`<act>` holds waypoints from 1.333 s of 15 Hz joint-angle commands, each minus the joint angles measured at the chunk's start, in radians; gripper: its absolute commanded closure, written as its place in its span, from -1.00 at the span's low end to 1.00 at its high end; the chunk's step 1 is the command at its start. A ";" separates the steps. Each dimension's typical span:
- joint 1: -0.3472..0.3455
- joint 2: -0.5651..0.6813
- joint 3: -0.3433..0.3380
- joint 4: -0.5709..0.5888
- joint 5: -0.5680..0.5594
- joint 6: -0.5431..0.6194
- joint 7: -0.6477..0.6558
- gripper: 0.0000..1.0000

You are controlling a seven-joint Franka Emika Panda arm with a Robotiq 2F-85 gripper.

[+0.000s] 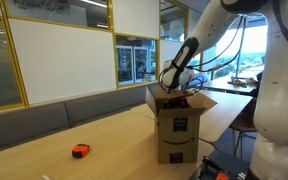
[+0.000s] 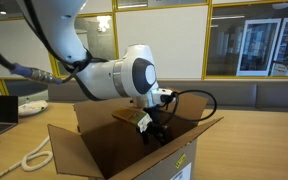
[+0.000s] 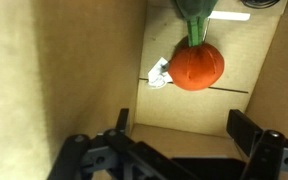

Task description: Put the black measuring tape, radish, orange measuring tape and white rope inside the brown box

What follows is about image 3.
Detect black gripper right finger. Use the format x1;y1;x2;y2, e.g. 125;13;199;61
226;109;288;180

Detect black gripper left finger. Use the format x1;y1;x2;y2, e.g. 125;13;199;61
46;108;185;180

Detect red plush radish green leaves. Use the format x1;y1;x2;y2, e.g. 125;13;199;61
146;0;226;92

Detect brown cardboard shipping box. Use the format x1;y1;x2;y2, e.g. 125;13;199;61
0;0;288;180

